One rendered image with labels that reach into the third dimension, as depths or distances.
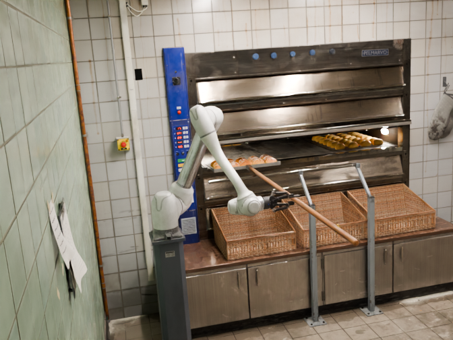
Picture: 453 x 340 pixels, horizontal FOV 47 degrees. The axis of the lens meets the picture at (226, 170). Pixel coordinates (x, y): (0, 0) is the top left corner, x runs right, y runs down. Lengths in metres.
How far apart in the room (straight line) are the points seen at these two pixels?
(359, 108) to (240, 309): 1.94
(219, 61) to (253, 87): 0.34
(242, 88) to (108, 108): 1.06
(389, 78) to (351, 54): 0.40
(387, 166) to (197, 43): 1.99
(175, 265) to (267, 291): 1.02
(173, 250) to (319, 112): 1.86
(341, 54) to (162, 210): 2.13
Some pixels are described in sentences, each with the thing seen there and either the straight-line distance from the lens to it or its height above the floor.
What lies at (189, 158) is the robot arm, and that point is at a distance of 3.26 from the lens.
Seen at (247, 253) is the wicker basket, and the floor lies 0.61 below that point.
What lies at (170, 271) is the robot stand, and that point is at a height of 0.79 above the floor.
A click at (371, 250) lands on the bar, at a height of 0.52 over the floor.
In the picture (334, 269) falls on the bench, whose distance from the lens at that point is 4.19.
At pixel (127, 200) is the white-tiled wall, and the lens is 4.18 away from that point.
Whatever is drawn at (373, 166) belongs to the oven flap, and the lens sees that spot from 4.73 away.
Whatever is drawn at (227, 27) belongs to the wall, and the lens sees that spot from 4.15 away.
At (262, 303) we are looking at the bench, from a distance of 4.08.
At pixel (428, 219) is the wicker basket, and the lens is 4.53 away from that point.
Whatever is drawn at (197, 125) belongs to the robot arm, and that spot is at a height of 1.69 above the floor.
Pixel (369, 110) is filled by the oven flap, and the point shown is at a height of 1.52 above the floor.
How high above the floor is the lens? 2.10
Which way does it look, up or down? 13 degrees down
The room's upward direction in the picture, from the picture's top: 4 degrees counter-clockwise
